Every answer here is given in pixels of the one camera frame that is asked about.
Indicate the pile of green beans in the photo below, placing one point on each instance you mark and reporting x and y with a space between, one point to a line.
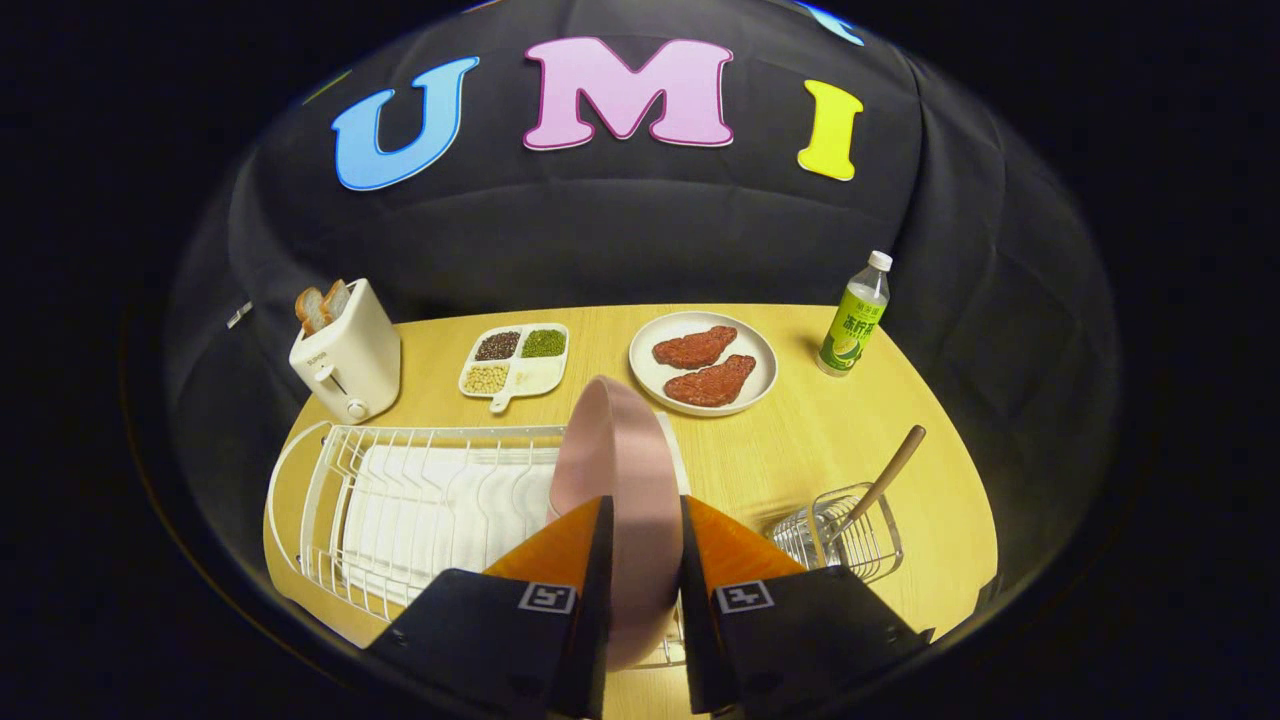
543 343

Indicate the silver clip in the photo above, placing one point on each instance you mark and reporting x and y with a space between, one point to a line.
238 315

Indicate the black backdrop cloth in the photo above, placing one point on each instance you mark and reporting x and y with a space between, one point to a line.
620 240

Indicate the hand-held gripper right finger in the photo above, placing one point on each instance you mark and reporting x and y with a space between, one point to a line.
695 640

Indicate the red meat patty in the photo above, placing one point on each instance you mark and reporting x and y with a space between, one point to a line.
693 347
712 383

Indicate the beige round plate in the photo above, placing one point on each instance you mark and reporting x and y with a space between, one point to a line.
760 345

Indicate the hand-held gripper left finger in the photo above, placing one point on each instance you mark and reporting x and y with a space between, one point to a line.
598 620

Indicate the white toaster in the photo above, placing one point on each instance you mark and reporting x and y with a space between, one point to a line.
350 360

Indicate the pile of dark beans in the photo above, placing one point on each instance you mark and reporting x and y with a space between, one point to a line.
497 345

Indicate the toasted bread slice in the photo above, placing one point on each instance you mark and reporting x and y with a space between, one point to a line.
310 310
336 298

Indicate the white divided snack tray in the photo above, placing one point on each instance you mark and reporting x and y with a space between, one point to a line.
535 378

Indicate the green label drink bottle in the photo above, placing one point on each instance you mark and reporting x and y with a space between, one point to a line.
850 335

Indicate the pink plate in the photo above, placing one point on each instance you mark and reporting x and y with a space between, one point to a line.
630 480

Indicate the pile of yellow beans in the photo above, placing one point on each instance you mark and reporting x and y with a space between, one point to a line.
486 379

